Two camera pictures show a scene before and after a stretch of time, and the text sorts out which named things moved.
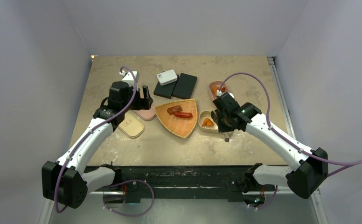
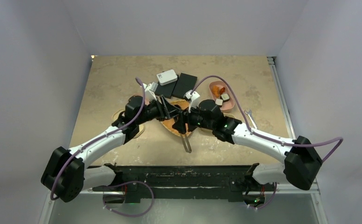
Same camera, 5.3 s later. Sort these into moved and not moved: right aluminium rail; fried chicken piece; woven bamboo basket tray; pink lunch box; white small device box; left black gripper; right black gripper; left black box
Moved: left black gripper; right black gripper
Not moved: woven bamboo basket tray; pink lunch box; white small device box; fried chicken piece; right aluminium rail; left black box
